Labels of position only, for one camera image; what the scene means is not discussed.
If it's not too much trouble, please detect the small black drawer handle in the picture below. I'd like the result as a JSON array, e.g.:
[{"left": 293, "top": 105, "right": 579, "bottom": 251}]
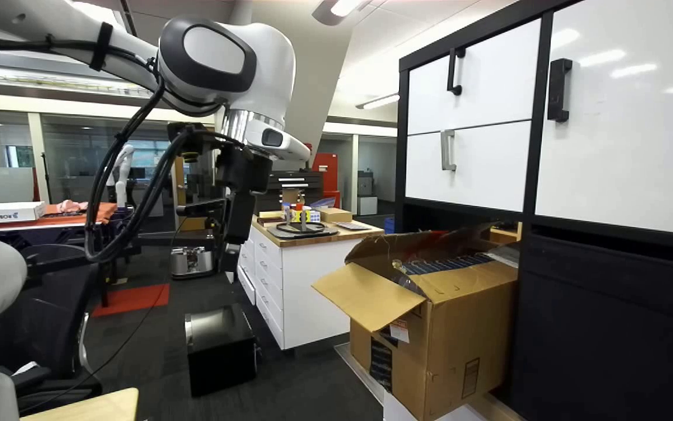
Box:
[{"left": 444, "top": 47, "right": 468, "bottom": 98}]

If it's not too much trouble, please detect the ceiling light panel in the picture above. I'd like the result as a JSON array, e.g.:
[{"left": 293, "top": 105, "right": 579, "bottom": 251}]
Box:
[{"left": 312, "top": 0, "right": 371, "bottom": 29}]

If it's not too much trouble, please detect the white drawer front black handle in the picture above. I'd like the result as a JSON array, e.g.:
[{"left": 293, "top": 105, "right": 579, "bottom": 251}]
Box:
[{"left": 405, "top": 19, "right": 543, "bottom": 135}]

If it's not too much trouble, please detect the large black frame shelving cabinet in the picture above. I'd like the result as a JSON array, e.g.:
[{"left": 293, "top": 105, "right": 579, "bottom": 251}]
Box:
[{"left": 395, "top": 0, "right": 673, "bottom": 421}]

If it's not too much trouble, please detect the silver metal bin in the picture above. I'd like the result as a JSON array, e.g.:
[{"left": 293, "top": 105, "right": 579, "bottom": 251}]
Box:
[{"left": 169, "top": 244, "right": 217, "bottom": 280}]

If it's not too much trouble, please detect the long ceiling light strip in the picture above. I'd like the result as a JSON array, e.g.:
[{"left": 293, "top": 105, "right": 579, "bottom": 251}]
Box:
[{"left": 354, "top": 91, "right": 403, "bottom": 112}]

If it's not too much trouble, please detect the white drawer front silver handle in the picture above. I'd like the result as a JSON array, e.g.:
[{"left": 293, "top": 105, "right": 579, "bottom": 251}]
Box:
[{"left": 405, "top": 121, "right": 534, "bottom": 216}]

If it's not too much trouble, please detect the white cabinet with wood top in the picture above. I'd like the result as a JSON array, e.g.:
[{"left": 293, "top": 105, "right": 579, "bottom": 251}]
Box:
[{"left": 237, "top": 217, "right": 385, "bottom": 350}]

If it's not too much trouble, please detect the light wooden table corner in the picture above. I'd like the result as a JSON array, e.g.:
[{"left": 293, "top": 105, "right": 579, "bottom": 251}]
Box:
[{"left": 18, "top": 387, "right": 143, "bottom": 421}]

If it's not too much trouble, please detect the brown cardboard box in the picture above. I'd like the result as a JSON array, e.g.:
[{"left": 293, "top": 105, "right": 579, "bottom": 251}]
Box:
[{"left": 312, "top": 225, "right": 524, "bottom": 421}]

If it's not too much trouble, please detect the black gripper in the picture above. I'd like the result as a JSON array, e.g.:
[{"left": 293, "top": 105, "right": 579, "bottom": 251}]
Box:
[{"left": 216, "top": 142, "right": 275, "bottom": 245}]

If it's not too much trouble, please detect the small tan box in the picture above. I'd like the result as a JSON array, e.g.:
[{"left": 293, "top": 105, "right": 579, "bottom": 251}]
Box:
[{"left": 319, "top": 207, "right": 355, "bottom": 228}]

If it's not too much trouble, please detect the red floor mat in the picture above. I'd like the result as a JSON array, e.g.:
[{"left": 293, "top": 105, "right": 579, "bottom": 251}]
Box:
[{"left": 88, "top": 280, "right": 173, "bottom": 321}]

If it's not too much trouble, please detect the black cable bundle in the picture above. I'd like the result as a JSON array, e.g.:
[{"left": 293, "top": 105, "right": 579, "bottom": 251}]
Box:
[{"left": 81, "top": 21, "right": 234, "bottom": 265}]

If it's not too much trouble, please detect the red topped table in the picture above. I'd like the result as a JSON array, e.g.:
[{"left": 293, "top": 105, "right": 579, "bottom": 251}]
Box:
[{"left": 0, "top": 198, "right": 122, "bottom": 237}]

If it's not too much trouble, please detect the red cabinet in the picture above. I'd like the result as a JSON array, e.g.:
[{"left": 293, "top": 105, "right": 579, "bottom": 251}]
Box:
[{"left": 312, "top": 152, "right": 343, "bottom": 208}]

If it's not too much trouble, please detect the black cube box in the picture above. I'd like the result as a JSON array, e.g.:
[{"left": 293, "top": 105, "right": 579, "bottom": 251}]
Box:
[{"left": 182, "top": 302, "right": 263, "bottom": 399}]

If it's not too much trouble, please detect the white flat box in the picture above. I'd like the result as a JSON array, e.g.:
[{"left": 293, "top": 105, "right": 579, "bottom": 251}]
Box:
[{"left": 0, "top": 198, "right": 46, "bottom": 229}]

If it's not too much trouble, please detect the wooden door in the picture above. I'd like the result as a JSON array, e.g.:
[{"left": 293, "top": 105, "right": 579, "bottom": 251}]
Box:
[{"left": 169, "top": 152, "right": 223, "bottom": 233}]

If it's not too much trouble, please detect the large black door handle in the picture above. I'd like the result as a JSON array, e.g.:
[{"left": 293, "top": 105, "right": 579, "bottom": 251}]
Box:
[{"left": 546, "top": 56, "right": 576, "bottom": 125}]

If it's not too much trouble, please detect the wooden shelf board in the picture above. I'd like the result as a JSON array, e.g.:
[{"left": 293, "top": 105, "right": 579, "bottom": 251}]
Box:
[{"left": 427, "top": 391, "right": 524, "bottom": 421}]

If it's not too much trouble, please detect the black office chair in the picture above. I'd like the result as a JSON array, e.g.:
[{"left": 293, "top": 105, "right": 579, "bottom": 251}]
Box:
[{"left": 0, "top": 240, "right": 109, "bottom": 417}]

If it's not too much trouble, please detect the large white cabinet door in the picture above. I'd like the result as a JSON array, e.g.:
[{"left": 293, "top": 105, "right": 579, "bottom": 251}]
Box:
[{"left": 535, "top": 0, "right": 673, "bottom": 239}]

